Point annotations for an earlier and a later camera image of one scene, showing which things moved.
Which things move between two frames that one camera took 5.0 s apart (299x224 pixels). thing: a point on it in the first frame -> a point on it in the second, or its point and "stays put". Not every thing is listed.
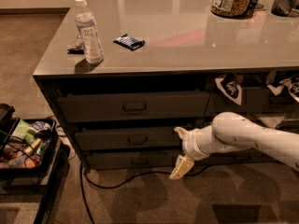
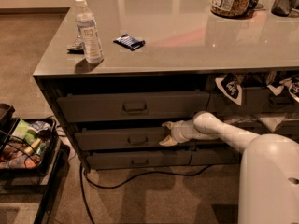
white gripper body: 190,144 -> 177,132
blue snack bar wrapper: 130,42 stays put
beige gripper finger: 181,132 -> 168,124
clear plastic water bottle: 89,32 stays put
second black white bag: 289,85 stays put
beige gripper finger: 182,168 -> 167,142
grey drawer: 254,100 stays put
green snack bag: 22,133 stays put
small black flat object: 78,49 stays put
